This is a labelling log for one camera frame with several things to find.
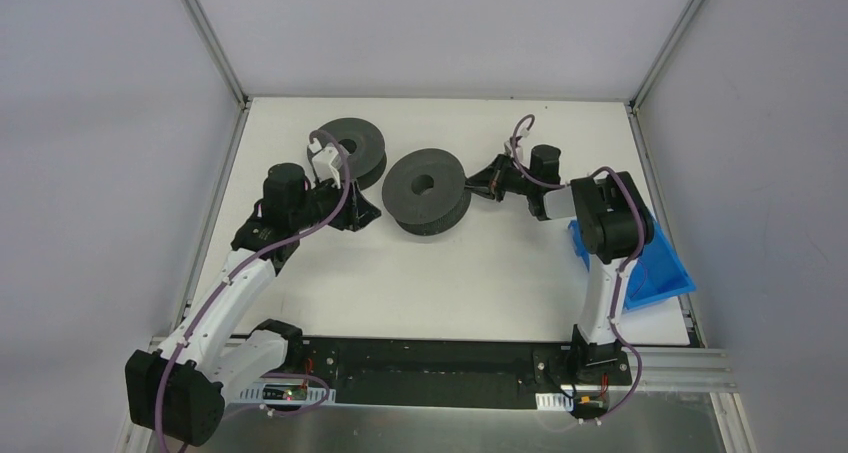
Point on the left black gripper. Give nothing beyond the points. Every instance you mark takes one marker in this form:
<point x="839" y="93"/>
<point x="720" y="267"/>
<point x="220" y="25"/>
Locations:
<point x="347" y="203"/>

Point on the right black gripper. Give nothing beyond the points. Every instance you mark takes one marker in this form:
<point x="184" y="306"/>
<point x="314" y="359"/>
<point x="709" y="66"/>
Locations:
<point x="499" y="177"/>

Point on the black cable spool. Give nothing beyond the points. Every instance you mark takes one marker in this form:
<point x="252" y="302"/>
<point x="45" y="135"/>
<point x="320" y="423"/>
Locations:
<point x="424" y="192"/>

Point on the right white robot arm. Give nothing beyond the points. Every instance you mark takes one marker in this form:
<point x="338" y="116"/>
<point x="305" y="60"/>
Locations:
<point x="613" y="224"/>

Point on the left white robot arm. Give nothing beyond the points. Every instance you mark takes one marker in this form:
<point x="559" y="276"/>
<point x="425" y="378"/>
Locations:
<point x="180" y="390"/>

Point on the blue plastic bin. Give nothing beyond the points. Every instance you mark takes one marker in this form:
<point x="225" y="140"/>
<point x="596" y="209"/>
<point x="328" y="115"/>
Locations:
<point x="658" y="274"/>

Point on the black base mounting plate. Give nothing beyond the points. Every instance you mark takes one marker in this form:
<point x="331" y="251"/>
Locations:
<point x="452" y="374"/>

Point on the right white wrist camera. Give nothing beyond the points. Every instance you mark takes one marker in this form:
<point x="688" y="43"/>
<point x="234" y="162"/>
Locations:
<point x="512" y="146"/>

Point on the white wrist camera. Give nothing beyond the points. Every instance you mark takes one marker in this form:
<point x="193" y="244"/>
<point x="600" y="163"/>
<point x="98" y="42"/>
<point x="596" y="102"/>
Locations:
<point x="512" y="146"/>
<point x="326" y="162"/>

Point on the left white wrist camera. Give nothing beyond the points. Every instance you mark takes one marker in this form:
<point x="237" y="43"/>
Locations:
<point x="326" y="162"/>

